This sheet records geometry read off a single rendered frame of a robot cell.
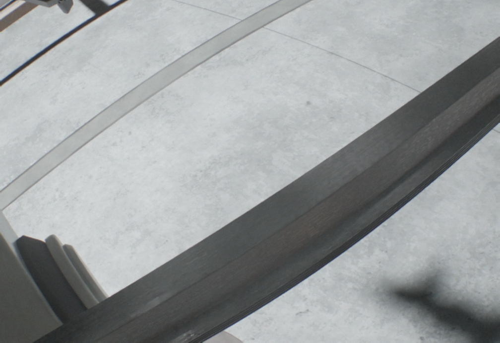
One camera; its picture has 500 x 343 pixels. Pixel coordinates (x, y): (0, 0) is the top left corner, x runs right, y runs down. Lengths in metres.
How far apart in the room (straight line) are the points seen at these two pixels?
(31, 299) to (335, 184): 0.28
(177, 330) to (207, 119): 1.47
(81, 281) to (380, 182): 0.28
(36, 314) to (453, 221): 1.00
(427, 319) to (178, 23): 1.54
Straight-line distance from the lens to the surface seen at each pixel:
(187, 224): 1.55
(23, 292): 0.54
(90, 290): 0.57
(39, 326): 0.55
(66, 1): 0.92
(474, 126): 0.43
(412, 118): 0.41
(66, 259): 0.57
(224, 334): 1.09
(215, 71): 2.00
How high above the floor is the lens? 1.02
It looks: 39 degrees down
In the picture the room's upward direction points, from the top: 22 degrees counter-clockwise
